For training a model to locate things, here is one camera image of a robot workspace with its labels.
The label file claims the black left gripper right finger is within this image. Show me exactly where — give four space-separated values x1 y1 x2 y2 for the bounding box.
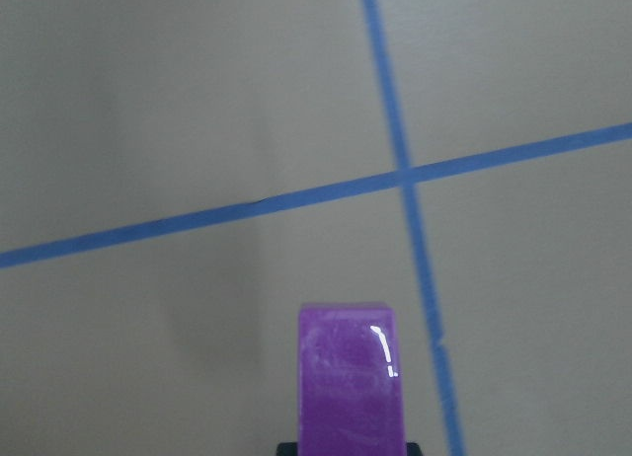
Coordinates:
406 442 423 456

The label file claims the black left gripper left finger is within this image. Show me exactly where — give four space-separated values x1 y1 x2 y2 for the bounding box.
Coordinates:
276 441 299 456

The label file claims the purple trapezoid block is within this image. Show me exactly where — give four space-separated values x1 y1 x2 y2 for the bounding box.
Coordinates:
297 303 407 455

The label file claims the blue tape line lengthwise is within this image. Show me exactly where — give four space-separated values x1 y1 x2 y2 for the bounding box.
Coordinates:
361 0 467 455

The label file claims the blue tape line crosswise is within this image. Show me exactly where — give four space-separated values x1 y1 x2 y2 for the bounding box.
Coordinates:
1 123 631 268

